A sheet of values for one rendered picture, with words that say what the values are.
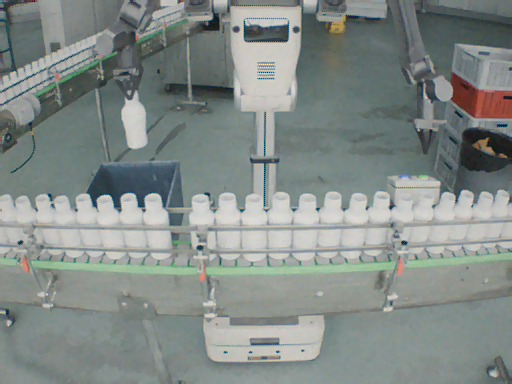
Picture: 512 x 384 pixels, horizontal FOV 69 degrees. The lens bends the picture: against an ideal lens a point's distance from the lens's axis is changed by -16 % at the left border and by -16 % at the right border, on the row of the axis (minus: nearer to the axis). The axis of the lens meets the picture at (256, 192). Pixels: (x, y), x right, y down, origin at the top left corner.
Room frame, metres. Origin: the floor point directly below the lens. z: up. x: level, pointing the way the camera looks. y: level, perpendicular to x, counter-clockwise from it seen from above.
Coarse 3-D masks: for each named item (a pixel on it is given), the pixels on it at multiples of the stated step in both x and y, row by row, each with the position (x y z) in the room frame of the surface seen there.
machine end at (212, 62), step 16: (224, 16) 4.54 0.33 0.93; (208, 32) 4.54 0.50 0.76; (224, 32) 4.54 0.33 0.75; (176, 48) 4.70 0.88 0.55; (192, 48) 4.64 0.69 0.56; (208, 48) 4.58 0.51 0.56; (224, 48) 4.53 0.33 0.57; (160, 64) 4.77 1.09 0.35; (176, 64) 4.70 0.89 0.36; (192, 64) 4.64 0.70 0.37; (208, 64) 4.58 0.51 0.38; (224, 64) 4.53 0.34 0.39; (160, 80) 4.78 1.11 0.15; (176, 80) 4.70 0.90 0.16; (192, 80) 4.64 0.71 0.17; (208, 80) 4.59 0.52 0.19; (224, 80) 4.53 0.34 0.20
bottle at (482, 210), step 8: (480, 200) 0.82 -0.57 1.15; (488, 200) 0.81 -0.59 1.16; (472, 208) 0.83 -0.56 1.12; (480, 208) 0.81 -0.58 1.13; (488, 208) 0.80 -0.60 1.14; (472, 216) 0.82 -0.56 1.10; (480, 216) 0.80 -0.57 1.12; (488, 216) 0.79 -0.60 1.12; (472, 224) 0.81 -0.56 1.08; (480, 224) 0.79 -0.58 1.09; (472, 232) 0.80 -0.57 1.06; (480, 232) 0.79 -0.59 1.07; (472, 248) 0.79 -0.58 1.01
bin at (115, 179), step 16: (176, 160) 1.38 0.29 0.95; (96, 176) 1.29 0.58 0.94; (112, 176) 1.37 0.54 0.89; (128, 176) 1.37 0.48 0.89; (144, 176) 1.37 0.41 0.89; (160, 176) 1.37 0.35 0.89; (176, 176) 1.28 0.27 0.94; (96, 192) 1.26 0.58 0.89; (112, 192) 1.37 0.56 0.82; (128, 192) 1.37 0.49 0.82; (144, 192) 1.37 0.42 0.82; (160, 192) 1.37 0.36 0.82; (176, 192) 1.26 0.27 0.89; (176, 224) 1.19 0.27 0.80; (176, 240) 1.15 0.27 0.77
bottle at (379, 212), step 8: (376, 192) 0.84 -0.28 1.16; (384, 192) 0.84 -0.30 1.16; (376, 200) 0.82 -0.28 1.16; (384, 200) 0.81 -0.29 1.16; (368, 208) 0.84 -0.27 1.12; (376, 208) 0.81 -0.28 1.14; (384, 208) 0.81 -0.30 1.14; (376, 216) 0.80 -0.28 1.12; (384, 216) 0.80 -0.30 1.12; (368, 232) 0.81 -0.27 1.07; (376, 232) 0.80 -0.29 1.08; (384, 232) 0.80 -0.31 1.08; (368, 240) 0.80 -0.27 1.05; (376, 240) 0.80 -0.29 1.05; (384, 240) 0.81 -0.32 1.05
